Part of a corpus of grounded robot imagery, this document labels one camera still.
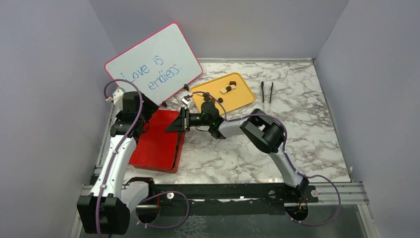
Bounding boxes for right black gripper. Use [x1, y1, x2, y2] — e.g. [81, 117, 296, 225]
[165, 108, 210, 134]

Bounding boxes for red box lid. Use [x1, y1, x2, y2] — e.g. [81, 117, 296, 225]
[129, 110, 185, 174]

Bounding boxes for black tweezers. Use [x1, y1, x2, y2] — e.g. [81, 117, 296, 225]
[260, 81, 274, 104]

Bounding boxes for red chocolate box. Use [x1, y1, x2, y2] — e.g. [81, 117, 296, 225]
[129, 132, 185, 174]

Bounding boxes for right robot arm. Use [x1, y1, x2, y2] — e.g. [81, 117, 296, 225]
[165, 102, 309, 202]

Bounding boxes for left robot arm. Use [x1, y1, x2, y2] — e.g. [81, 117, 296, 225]
[77, 92, 158, 236]

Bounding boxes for yellow plastic tray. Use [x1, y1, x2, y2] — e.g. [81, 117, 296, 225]
[190, 72, 255, 115]

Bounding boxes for white board with pink frame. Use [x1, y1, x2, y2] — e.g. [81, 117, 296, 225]
[104, 22, 203, 106]

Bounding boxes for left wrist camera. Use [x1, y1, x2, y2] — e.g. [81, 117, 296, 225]
[105, 88, 125, 109]

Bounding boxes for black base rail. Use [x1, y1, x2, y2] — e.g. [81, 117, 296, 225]
[135, 183, 318, 217]

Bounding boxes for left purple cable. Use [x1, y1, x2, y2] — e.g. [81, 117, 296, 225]
[95, 79, 145, 238]

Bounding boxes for purple cable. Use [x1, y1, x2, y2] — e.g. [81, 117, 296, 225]
[95, 79, 145, 238]
[192, 91, 342, 227]

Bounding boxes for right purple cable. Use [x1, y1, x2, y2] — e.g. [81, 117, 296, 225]
[192, 91, 342, 227]

